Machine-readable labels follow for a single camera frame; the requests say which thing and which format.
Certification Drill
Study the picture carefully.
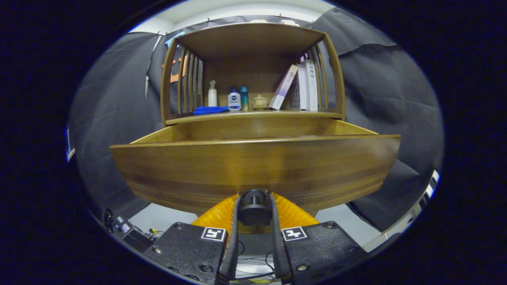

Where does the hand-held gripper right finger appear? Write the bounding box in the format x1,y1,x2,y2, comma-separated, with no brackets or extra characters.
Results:
269,193,369,285

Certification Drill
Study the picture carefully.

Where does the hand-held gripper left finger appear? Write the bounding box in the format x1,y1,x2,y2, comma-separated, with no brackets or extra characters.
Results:
143,193,242,285

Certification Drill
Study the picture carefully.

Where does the black drawer knob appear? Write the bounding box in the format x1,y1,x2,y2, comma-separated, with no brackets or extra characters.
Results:
238,189,273,227

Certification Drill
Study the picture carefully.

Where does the wooden drawer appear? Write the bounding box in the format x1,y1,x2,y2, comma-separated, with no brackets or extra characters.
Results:
110,118,402,218

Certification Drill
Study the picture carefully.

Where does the wooden countertop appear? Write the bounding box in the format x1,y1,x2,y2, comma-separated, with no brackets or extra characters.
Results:
166,110,342,125

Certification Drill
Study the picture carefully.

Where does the wooden cabinet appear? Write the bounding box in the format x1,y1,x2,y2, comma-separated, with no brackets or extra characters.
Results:
160,23,346,127

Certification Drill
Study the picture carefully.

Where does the black electronic device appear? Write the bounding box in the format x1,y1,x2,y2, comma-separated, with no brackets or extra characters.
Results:
104,209,156,254

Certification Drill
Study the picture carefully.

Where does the blue folded cloth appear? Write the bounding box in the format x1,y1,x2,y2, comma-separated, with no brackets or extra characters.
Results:
193,106,230,116

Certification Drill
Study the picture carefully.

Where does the white blue-capped lotion bottle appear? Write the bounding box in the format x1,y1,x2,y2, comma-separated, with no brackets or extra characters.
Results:
228,87,242,111

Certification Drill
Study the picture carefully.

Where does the purple white book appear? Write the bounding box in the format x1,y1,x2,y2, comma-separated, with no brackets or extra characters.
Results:
269,65,299,110

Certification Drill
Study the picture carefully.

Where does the patterned cover book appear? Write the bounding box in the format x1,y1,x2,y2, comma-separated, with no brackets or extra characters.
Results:
288,64,308,111

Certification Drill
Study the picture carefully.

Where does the tangle of black cables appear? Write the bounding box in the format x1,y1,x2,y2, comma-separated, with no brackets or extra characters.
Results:
236,239,278,283

